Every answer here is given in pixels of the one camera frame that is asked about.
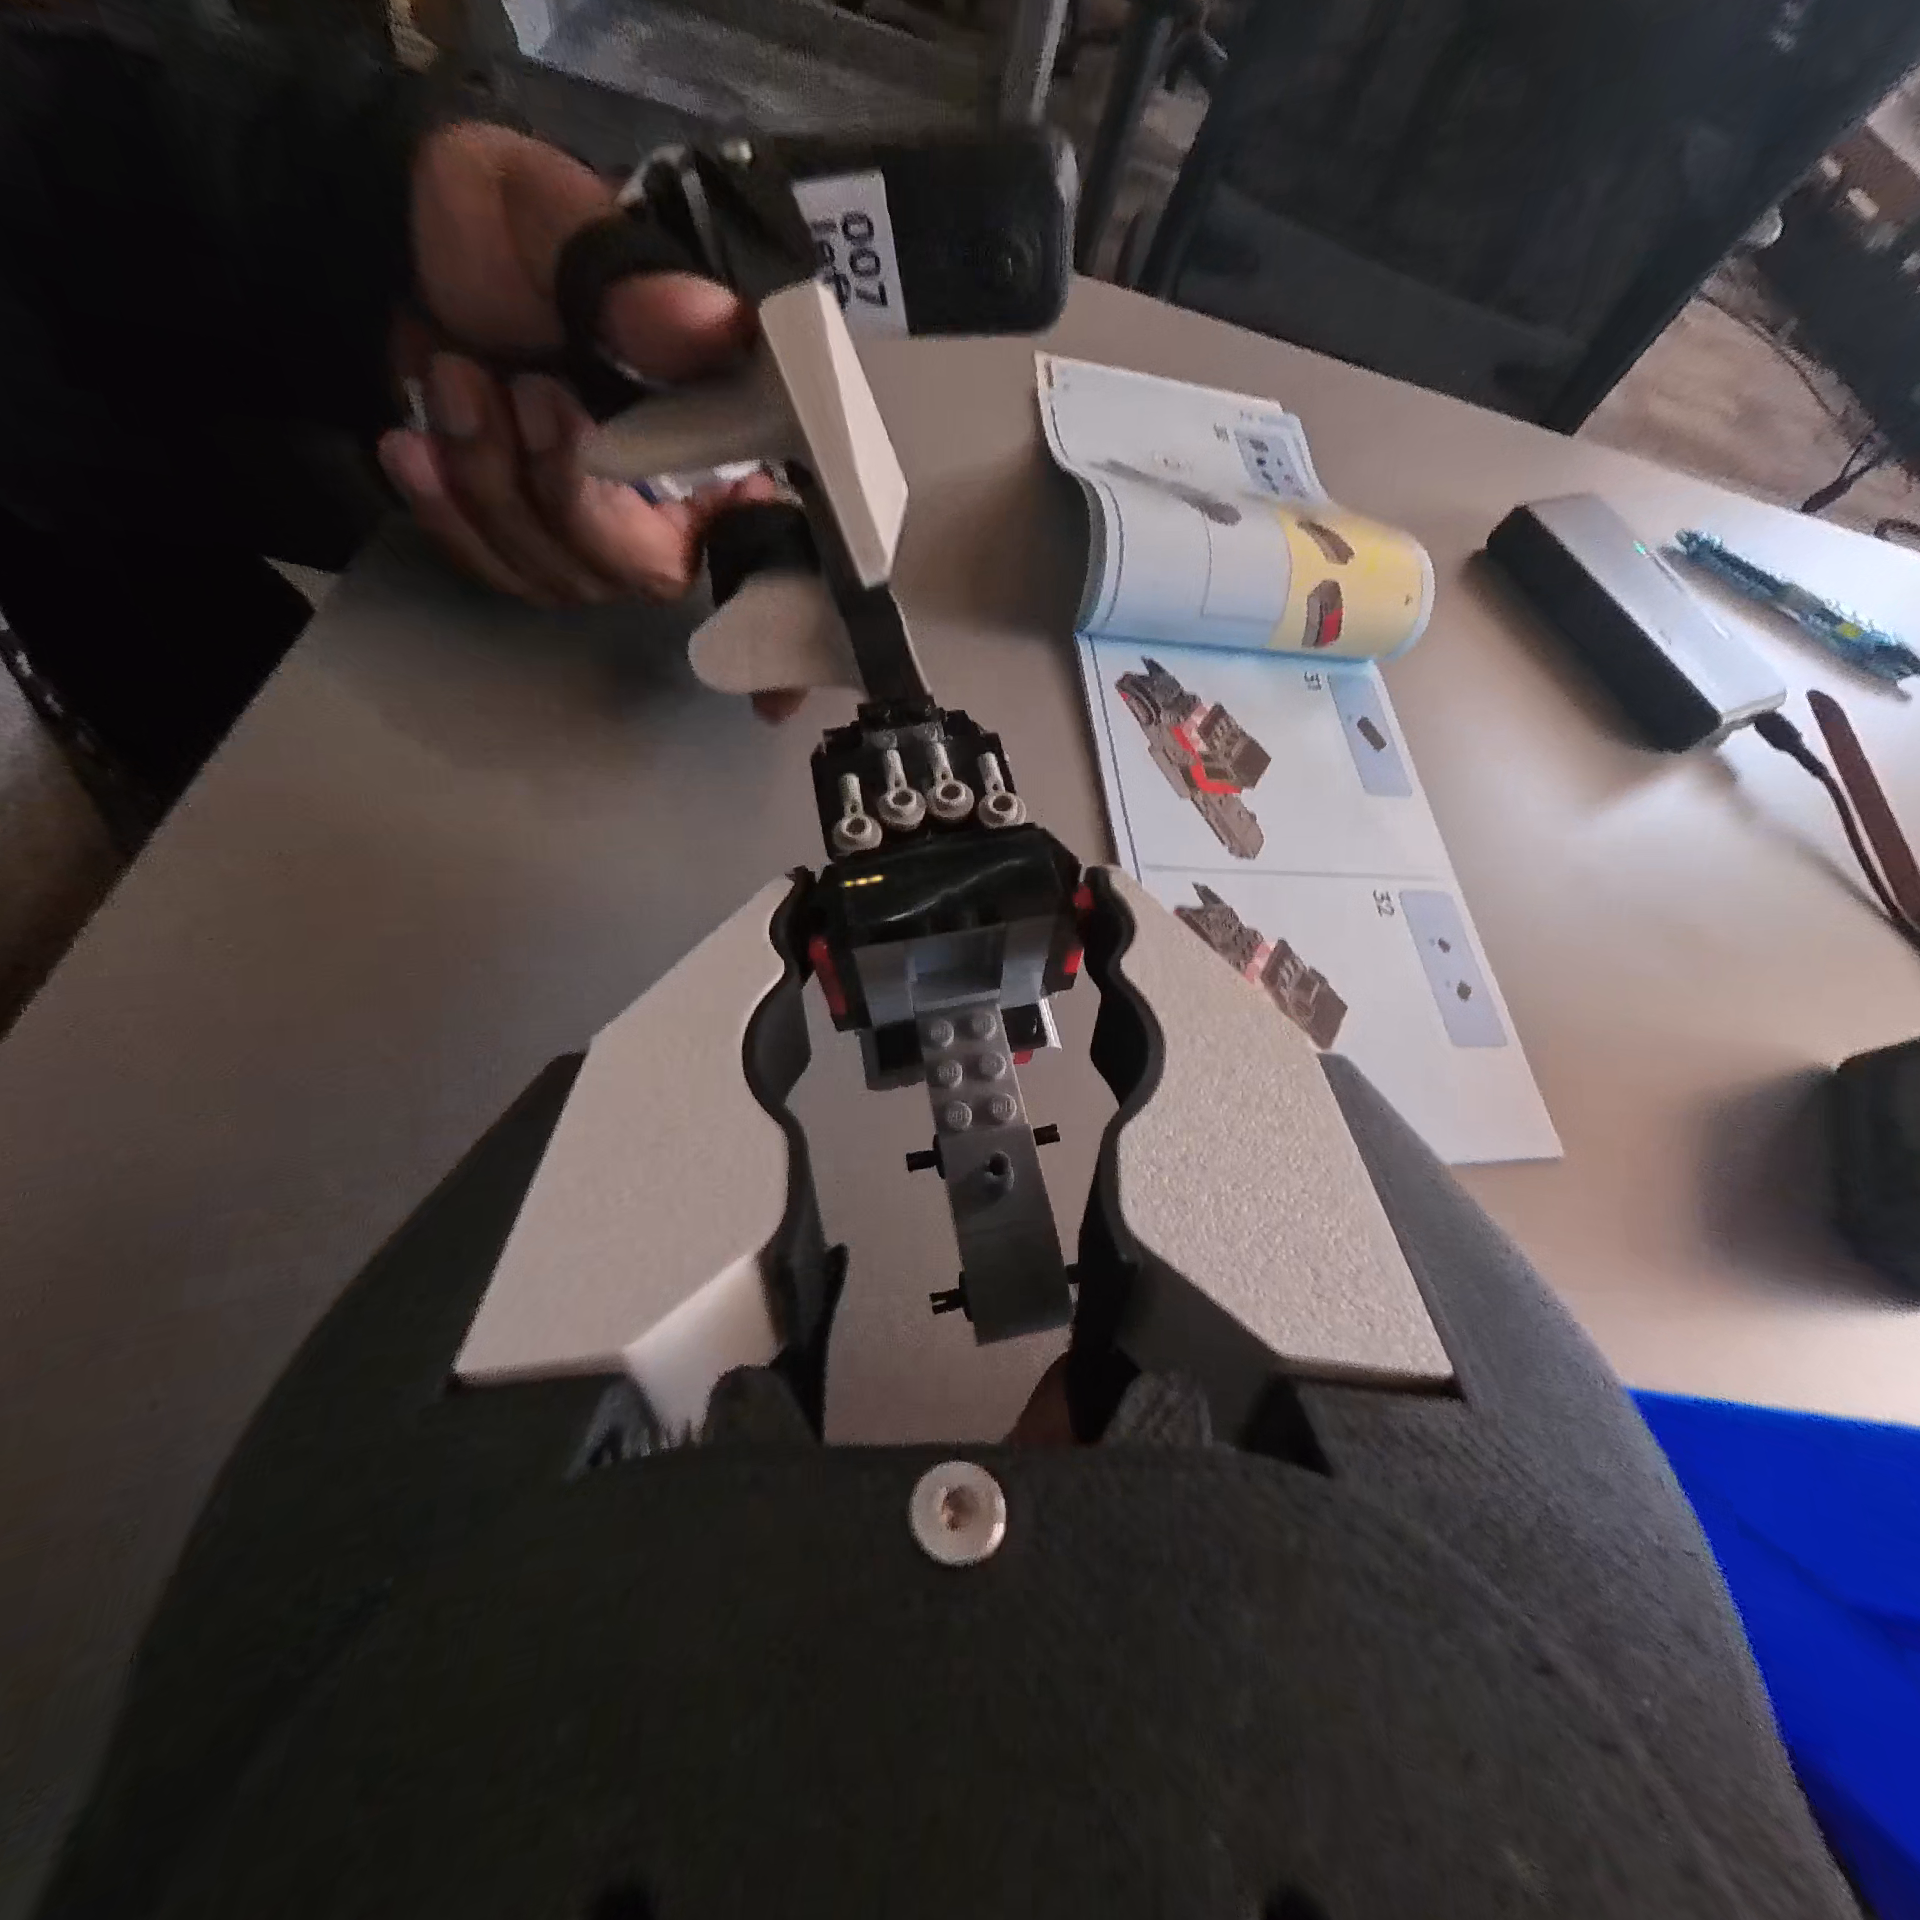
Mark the black pouch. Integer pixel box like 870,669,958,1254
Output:
1828,1042,1920,1295

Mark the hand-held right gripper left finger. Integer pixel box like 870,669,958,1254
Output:
451,876,857,1427

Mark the open instruction booklet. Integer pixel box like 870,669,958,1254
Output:
1031,352,1565,1170

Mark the grey desk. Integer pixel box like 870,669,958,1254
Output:
0,275,1920,1920

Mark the brown strap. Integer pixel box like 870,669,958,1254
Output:
1807,690,1920,949

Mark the black power bank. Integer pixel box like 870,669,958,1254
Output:
1487,493,1791,753

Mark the black wire shelf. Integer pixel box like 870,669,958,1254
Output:
1080,0,1920,439

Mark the blue plastic bin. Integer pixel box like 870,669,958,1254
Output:
1623,1389,1920,1920

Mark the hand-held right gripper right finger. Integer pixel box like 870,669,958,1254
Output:
1072,861,1465,1427

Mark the person's left forearm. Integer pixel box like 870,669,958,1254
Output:
0,24,441,779

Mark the red and black brick model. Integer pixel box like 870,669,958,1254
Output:
782,697,1092,1345

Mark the blue circuit board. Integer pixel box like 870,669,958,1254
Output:
1671,529,1920,690

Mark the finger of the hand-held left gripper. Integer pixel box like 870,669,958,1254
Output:
755,276,936,709

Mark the person's left hand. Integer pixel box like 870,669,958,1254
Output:
379,121,820,726

